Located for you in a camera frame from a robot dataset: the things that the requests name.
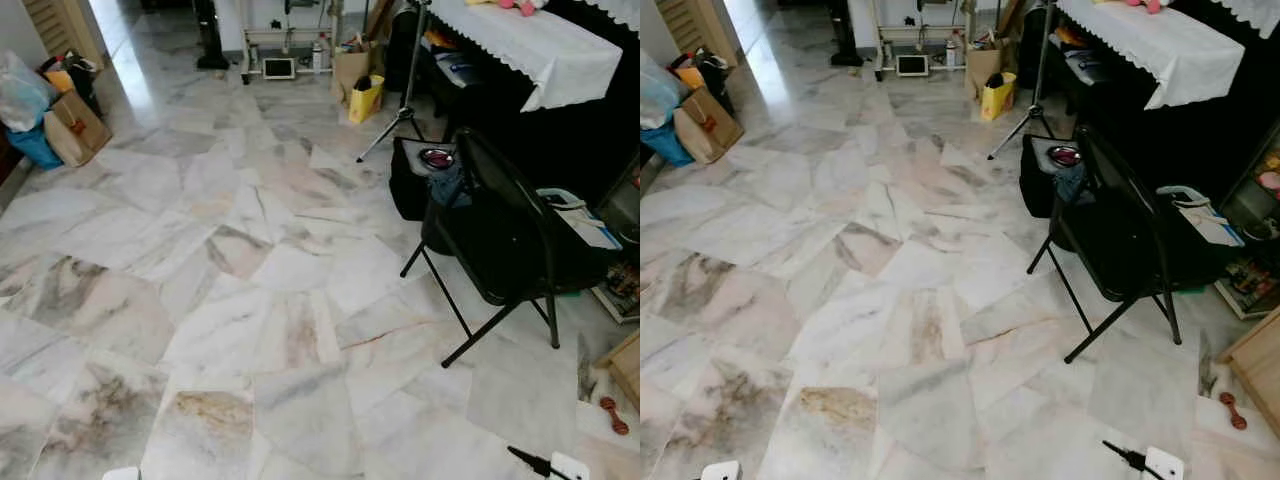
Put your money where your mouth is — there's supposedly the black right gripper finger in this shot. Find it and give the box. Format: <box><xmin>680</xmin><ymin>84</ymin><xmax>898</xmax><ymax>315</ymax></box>
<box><xmin>1102</xmin><ymin>439</ymin><xmax>1151</xmax><ymax>473</ymax></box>
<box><xmin>506</xmin><ymin>445</ymin><xmax>556</xmax><ymax>480</ymax></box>

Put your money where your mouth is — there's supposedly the small red dumbbell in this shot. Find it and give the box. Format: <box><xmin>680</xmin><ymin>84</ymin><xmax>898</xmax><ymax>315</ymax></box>
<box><xmin>1217</xmin><ymin>391</ymin><xmax>1250</xmax><ymax>432</ymax></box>
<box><xmin>599</xmin><ymin>396</ymin><xmax>632</xmax><ymax>437</ymax></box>

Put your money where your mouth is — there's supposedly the light wooden furniture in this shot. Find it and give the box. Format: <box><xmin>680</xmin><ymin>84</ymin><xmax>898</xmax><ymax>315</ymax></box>
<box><xmin>1223</xmin><ymin>304</ymin><xmax>1280</xmax><ymax>438</ymax></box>
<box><xmin>598</xmin><ymin>329</ymin><xmax>641</xmax><ymax>411</ymax></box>

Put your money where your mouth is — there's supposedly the stack of magazines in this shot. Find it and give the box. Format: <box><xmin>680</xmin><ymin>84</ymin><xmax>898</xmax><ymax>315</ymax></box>
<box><xmin>593</xmin><ymin>258</ymin><xmax>641</xmax><ymax>324</ymax></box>
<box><xmin>1214</xmin><ymin>256</ymin><xmax>1280</xmax><ymax>322</ymax></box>

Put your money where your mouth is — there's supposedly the black folding chair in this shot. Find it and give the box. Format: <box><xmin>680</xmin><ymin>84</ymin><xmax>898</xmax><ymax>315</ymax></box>
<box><xmin>400</xmin><ymin>127</ymin><xmax>627</xmax><ymax>369</ymax></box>
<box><xmin>1027</xmin><ymin>124</ymin><xmax>1247</xmax><ymax>364</ymax></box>

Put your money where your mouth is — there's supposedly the white tote bag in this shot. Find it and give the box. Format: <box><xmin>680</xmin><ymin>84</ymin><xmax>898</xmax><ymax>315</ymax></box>
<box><xmin>536</xmin><ymin>186</ymin><xmax>624</xmax><ymax>252</ymax></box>
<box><xmin>1156</xmin><ymin>184</ymin><xmax>1247</xmax><ymax>249</ymax></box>

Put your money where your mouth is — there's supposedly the blue cloth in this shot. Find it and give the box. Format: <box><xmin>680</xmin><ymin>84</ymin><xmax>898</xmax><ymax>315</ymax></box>
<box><xmin>1054</xmin><ymin>164</ymin><xmax>1097</xmax><ymax>207</ymax></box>
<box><xmin>429</xmin><ymin>165</ymin><xmax>472</xmax><ymax>208</ymax></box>

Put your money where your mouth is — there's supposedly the black stool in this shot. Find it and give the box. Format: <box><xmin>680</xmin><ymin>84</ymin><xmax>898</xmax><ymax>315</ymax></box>
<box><xmin>1019</xmin><ymin>134</ymin><xmax>1093</xmax><ymax>220</ymax></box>
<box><xmin>389</xmin><ymin>136</ymin><xmax>463</xmax><ymax>222</ymax></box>

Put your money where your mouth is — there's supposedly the glass display cabinet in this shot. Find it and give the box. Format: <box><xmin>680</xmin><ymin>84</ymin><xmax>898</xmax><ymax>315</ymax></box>
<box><xmin>1222</xmin><ymin>128</ymin><xmax>1280</xmax><ymax>253</ymax></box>

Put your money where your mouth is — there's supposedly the black table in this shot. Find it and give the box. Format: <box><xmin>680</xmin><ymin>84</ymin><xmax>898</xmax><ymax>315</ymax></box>
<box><xmin>385</xmin><ymin>0</ymin><xmax>641</xmax><ymax>206</ymax></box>
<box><xmin>1018</xmin><ymin>0</ymin><xmax>1280</xmax><ymax>201</ymax></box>

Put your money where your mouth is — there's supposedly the blue bag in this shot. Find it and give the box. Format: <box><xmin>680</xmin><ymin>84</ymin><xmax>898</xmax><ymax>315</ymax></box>
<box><xmin>4</xmin><ymin>124</ymin><xmax>64</xmax><ymax>172</ymax></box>
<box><xmin>640</xmin><ymin>121</ymin><xmax>695</xmax><ymax>169</ymax></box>

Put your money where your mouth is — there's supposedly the brown carrier bag red clasp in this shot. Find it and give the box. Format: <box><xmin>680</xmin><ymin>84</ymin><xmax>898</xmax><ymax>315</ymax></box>
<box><xmin>672</xmin><ymin>84</ymin><xmax>745</xmax><ymax>165</ymax></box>
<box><xmin>42</xmin><ymin>89</ymin><xmax>114</xmax><ymax>169</ymax></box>

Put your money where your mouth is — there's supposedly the yellow paper bag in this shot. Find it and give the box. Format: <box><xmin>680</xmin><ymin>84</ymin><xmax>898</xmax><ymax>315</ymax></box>
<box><xmin>979</xmin><ymin>71</ymin><xmax>1019</xmax><ymax>123</ymax></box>
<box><xmin>347</xmin><ymin>74</ymin><xmax>386</xmax><ymax>126</ymax></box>

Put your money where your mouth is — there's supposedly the black tripod stand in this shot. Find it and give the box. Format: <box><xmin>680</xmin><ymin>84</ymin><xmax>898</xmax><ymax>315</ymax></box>
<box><xmin>356</xmin><ymin>0</ymin><xmax>433</xmax><ymax>164</ymax></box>
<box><xmin>987</xmin><ymin>0</ymin><xmax>1053</xmax><ymax>162</ymax></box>

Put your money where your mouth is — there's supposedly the clear plastic bag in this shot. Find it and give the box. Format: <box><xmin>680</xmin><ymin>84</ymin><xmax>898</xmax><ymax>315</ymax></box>
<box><xmin>0</xmin><ymin>50</ymin><xmax>58</xmax><ymax>134</ymax></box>
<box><xmin>640</xmin><ymin>50</ymin><xmax>692</xmax><ymax>131</ymax></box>

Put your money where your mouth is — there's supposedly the white lace-edged tablecloth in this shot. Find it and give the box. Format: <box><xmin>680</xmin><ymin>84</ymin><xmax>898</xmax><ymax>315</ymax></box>
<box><xmin>429</xmin><ymin>0</ymin><xmax>624</xmax><ymax>114</ymax></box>
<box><xmin>1057</xmin><ymin>0</ymin><xmax>1247</xmax><ymax>111</ymax></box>

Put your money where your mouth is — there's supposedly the tall brown paper bag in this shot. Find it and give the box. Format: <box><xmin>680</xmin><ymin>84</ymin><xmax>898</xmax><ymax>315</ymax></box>
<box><xmin>332</xmin><ymin>42</ymin><xmax>374</xmax><ymax>105</ymax></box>
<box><xmin>964</xmin><ymin>40</ymin><xmax>1006</xmax><ymax>101</ymax></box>

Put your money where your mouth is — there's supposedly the black bag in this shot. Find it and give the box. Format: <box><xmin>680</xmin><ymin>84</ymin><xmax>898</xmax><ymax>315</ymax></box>
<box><xmin>690</xmin><ymin>48</ymin><xmax>737</xmax><ymax>113</ymax></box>
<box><xmin>58</xmin><ymin>53</ymin><xmax>103</xmax><ymax>117</ymax></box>

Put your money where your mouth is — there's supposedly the white lace cloth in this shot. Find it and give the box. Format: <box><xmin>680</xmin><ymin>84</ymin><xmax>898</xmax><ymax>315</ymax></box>
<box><xmin>1209</xmin><ymin>0</ymin><xmax>1280</xmax><ymax>42</ymax></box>
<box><xmin>584</xmin><ymin>0</ymin><xmax>641</xmax><ymax>32</ymax></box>

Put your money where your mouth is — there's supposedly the wooden louvre door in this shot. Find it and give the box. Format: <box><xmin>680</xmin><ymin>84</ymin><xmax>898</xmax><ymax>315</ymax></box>
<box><xmin>21</xmin><ymin>0</ymin><xmax>107</xmax><ymax>67</ymax></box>
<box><xmin>654</xmin><ymin>0</ymin><xmax>737</xmax><ymax>67</ymax></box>

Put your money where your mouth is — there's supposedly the white metal rack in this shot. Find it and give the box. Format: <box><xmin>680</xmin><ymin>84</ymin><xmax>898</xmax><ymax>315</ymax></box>
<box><xmin>871</xmin><ymin>0</ymin><xmax>967</xmax><ymax>83</ymax></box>
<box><xmin>238</xmin><ymin>0</ymin><xmax>338</xmax><ymax>85</ymax></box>

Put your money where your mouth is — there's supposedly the black floor stand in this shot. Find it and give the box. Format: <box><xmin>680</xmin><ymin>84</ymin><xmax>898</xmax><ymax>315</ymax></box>
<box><xmin>193</xmin><ymin>0</ymin><xmax>232</xmax><ymax>71</ymax></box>
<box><xmin>827</xmin><ymin>0</ymin><xmax>864</xmax><ymax>68</ymax></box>

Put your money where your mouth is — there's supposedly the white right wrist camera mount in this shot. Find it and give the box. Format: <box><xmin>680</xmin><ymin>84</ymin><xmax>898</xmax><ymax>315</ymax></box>
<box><xmin>1142</xmin><ymin>446</ymin><xmax>1187</xmax><ymax>480</ymax></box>
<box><xmin>547</xmin><ymin>451</ymin><xmax>592</xmax><ymax>480</ymax></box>

